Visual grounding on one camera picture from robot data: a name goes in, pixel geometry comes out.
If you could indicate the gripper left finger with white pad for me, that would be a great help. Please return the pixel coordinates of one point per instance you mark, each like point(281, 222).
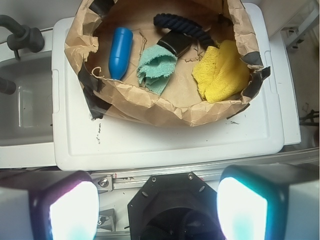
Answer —
point(64, 205)

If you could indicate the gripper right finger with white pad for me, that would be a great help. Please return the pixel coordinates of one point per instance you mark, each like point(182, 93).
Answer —
point(252, 202)

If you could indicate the teal blue cloth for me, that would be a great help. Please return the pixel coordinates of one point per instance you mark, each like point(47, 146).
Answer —
point(155, 67)

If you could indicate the yellow cloth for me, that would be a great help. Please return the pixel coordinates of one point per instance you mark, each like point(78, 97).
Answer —
point(221, 73)

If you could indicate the white plastic tray lid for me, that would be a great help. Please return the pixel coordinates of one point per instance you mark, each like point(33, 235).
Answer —
point(110, 143)

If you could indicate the brown paper bag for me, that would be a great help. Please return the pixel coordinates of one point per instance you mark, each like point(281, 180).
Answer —
point(207, 22)

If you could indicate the blue plastic bottle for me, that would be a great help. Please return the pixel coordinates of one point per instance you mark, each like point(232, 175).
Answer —
point(120, 52)

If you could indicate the black rectangular block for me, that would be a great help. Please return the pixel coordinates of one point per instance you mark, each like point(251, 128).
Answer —
point(175, 42)

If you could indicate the grey sink faucet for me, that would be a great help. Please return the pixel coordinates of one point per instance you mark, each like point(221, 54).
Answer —
point(22, 36)

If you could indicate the aluminium rail frame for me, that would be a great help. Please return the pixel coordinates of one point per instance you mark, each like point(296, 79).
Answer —
point(110, 180)

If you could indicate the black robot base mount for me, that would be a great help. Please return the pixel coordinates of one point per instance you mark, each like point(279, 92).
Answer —
point(178, 206)

